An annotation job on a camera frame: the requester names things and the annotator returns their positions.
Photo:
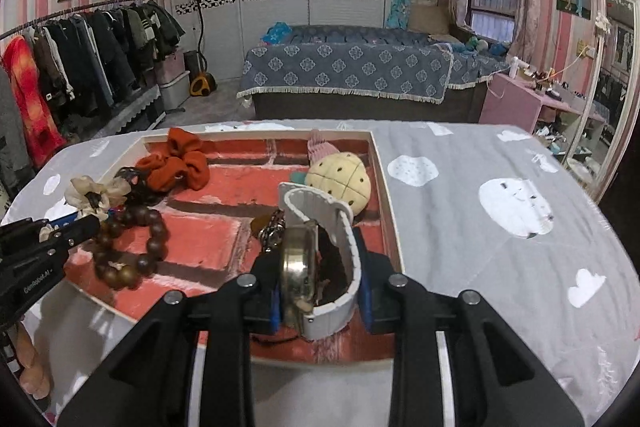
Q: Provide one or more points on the blue cloth bundle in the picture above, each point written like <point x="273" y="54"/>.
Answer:
<point x="277" y="33"/>

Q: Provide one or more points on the black hair claw clip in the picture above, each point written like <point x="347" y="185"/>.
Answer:
<point x="137" y="189"/>

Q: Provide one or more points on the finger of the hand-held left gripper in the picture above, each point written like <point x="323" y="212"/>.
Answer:
<point x="75" y="229"/>

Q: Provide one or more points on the black garment steamer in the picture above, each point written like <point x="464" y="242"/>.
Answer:
<point x="202" y="84"/>

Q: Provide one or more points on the white framed mirror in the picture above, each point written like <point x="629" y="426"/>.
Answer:
<point x="620" y="82"/>

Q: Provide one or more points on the bed with blue floral cover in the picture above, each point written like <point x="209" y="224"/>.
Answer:
<point x="350" y="67"/>

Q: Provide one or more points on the metal clothes rack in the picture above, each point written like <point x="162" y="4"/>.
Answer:
<point x="75" y="9"/>

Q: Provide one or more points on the row of hanging clothes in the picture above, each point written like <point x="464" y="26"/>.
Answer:
<point x="75" y="67"/>

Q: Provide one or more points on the person's left hand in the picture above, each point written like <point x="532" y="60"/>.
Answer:
<point x="32" y="372"/>

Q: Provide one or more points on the rust orange scrunchie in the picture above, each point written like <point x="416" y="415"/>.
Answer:
<point x="175" y="172"/>

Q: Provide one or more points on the white bottle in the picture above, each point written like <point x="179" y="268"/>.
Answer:
<point x="515" y="67"/>

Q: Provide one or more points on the cream sheer scrunchie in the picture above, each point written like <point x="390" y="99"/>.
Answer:
<point x="82" y="187"/>

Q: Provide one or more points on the pink plastic storage box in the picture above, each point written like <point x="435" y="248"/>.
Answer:
<point x="172" y="82"/>

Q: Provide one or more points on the grey polar bear printed blanket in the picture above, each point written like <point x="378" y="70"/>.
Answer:
<point x="475" y="257"/>

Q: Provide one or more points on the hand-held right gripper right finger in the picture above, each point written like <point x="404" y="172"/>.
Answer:
<point x="367" y="307"/>

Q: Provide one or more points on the brick print tray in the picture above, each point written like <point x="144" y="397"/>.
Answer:
<point x="210" y="247"/>

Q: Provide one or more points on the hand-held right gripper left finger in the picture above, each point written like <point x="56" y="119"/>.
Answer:
<point x="265" y="307"/>

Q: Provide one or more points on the pink desk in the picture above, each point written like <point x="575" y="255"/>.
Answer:
<point x="510" y="102"/>

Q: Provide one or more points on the teal plush toy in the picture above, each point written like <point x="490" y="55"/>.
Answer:
<point x="480" y="46"/>

